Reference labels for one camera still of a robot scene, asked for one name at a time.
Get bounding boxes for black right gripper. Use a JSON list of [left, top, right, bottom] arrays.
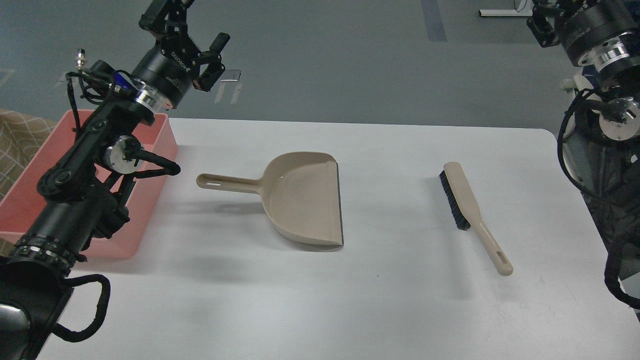
[[526, 0, 639, 68]]

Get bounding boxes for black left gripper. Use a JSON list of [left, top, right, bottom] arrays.
[[131, 0, 231, 109]]

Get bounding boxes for beige hand brush black bristles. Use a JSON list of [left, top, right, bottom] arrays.
[[438, 161, 514, 277]]

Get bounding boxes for beige plastic dustpan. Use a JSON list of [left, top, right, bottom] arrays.
[[196, 152, 344, 248]]

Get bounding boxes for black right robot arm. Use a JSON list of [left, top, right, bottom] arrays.
[[526, 0, 639, 310]]

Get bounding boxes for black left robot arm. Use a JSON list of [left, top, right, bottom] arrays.
[[1, 0, 230, 360]]

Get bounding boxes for pink plastic bin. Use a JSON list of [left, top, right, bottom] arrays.
[[0, 111, 178, 259]]

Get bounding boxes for white table leg base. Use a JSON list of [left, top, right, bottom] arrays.
[[477, 0, 534, 18]]

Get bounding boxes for white office chair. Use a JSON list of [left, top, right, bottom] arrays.
[[559, 74, 594, 94]]

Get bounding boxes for beige checkered cloth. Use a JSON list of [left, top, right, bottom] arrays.
[[0, 109, 57, 256]]

